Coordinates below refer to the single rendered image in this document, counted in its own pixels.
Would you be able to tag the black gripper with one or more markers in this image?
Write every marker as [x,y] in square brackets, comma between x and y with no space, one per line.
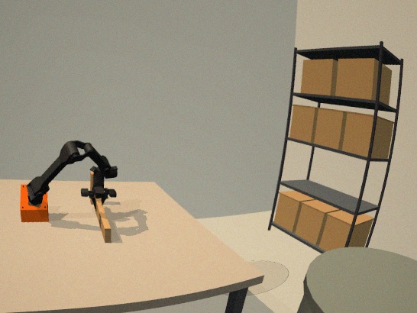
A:
[85,192]

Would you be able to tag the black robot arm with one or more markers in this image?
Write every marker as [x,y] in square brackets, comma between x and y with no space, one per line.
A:
[69,154]

